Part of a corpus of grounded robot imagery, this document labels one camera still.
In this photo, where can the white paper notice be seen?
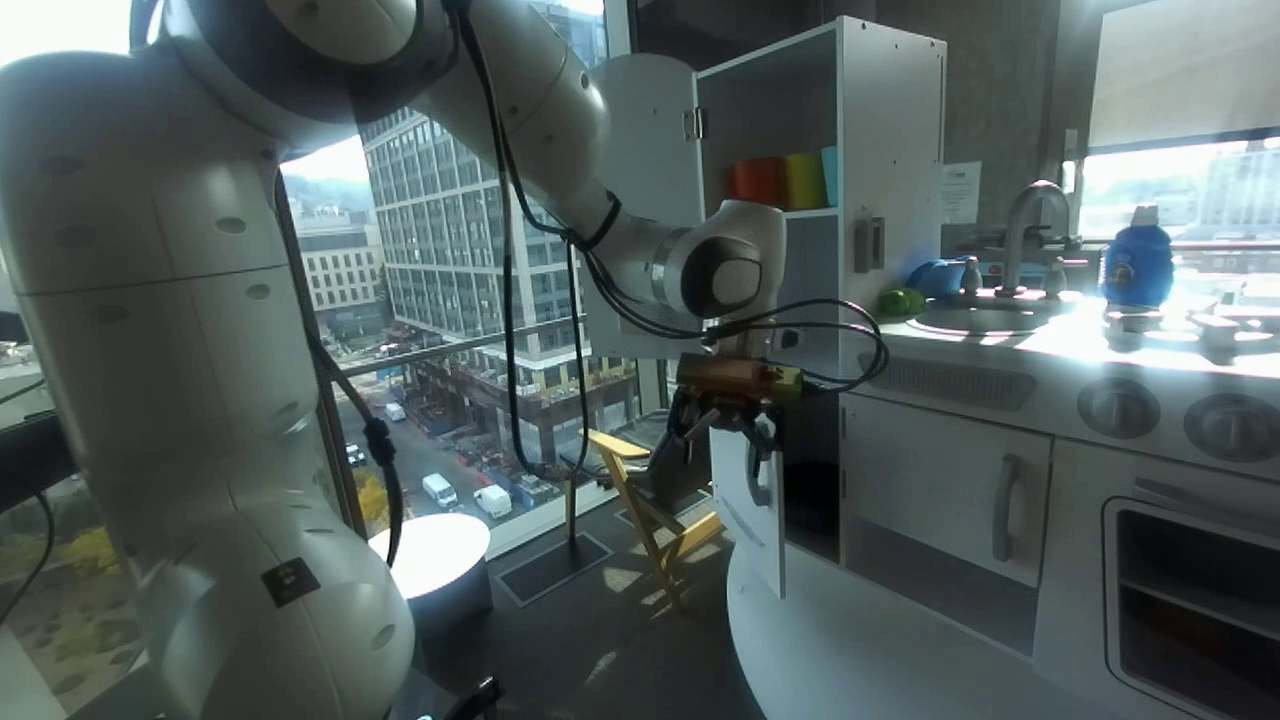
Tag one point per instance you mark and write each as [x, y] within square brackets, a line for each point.
[963, 192]

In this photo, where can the blue toy bottle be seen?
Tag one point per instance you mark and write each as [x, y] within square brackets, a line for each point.
[1139, 265]

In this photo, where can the white toy play kitchen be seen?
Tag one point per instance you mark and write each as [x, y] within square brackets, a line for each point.
[963, 440]

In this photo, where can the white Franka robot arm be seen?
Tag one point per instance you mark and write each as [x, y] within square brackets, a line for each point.
[162, 332]

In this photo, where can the white round stool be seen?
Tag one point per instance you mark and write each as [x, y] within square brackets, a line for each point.
[434, 554]

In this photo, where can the white under-counter cabinet door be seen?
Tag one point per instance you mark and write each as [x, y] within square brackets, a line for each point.
[934, 482]

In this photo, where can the round white pedestal table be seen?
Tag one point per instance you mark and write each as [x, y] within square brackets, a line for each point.
[854, 654]

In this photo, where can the wooden folding chair grey fabric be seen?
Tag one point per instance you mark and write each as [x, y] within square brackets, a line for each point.
[654, 535]

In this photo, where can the yellow-green toy cup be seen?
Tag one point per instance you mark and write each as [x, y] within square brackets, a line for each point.
[800, 183]

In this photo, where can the teal toy cup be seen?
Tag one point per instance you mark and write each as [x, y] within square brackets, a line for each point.
[828, 177]

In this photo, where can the blue plastic toy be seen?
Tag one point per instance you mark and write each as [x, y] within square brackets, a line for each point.
[939, 276]

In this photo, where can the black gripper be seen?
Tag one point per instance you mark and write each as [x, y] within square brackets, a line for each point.
[724, 423]

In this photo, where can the white oven door with window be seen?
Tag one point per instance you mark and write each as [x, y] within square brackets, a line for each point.
[1075, 603]

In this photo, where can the green plastic toy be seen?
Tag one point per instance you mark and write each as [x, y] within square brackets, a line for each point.
[900, 301]

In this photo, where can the silver toy faucet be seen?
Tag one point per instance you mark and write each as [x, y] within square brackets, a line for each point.
[1032, 204]

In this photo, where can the grey stove knob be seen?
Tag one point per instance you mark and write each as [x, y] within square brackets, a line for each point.
[1233, 427]
[1116, 404]

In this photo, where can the white roller blind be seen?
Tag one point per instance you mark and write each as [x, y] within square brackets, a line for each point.
[1185, 67]

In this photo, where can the orange toy cup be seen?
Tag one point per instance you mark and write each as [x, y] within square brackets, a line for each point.
[752, 183]

